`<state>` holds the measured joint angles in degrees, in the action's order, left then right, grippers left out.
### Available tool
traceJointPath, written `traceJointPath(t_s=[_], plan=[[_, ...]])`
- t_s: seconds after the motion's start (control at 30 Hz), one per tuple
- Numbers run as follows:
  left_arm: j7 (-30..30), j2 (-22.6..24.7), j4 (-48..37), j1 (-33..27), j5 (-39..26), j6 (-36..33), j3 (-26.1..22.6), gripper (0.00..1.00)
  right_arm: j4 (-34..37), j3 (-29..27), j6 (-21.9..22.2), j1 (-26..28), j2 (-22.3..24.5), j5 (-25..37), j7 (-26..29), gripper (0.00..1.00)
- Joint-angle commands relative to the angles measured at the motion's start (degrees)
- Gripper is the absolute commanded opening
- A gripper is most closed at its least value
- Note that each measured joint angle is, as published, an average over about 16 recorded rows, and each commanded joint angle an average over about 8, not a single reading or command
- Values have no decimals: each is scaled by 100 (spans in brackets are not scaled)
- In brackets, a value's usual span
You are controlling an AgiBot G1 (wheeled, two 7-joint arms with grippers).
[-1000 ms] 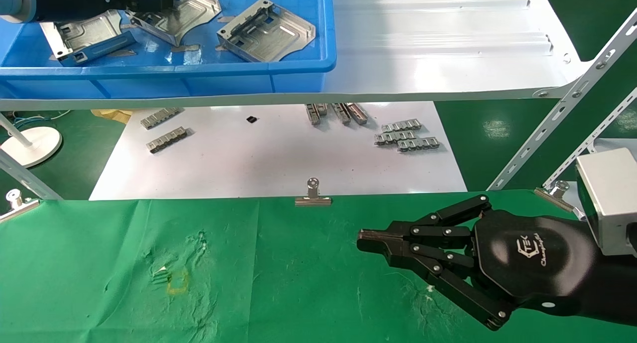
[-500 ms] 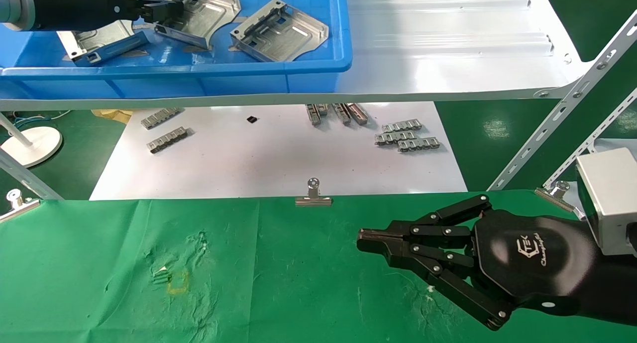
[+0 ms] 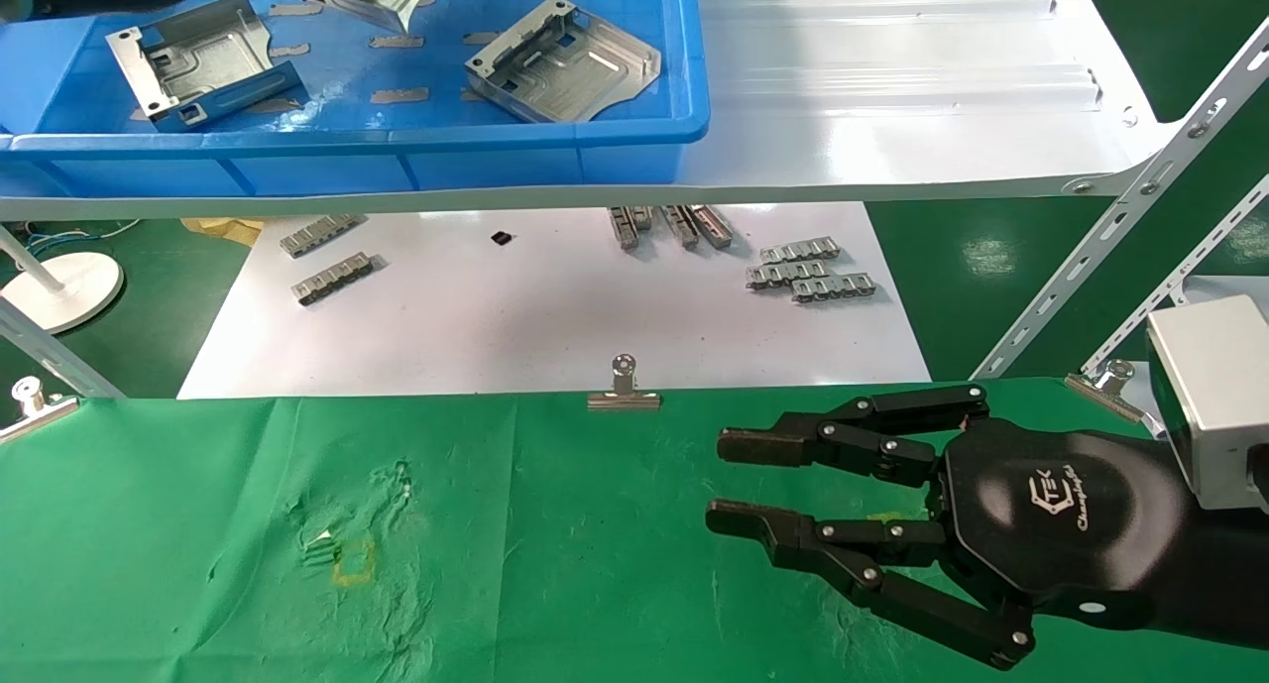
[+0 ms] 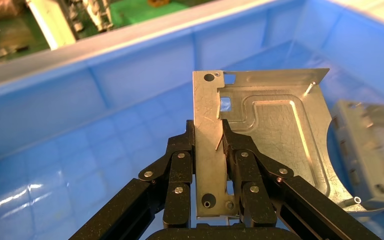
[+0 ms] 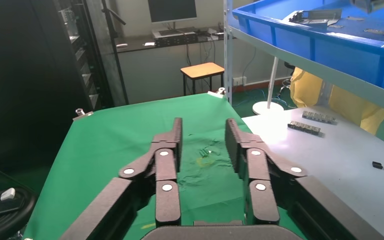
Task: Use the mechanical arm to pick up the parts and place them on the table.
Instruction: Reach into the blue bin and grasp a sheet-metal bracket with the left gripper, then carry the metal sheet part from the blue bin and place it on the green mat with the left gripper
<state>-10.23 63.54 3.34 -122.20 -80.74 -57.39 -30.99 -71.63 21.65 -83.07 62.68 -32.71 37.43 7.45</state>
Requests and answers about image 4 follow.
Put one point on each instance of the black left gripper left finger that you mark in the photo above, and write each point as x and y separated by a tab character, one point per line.
177	172

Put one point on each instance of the blue plastic bin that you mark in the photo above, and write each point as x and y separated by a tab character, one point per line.
79	116

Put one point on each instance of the sheet metal bracket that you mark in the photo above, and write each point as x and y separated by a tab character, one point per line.
371	149
278	132

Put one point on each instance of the white frame post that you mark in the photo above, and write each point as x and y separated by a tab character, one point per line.
53	23

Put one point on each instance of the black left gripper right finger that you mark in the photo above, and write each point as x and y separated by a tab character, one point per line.
251	175

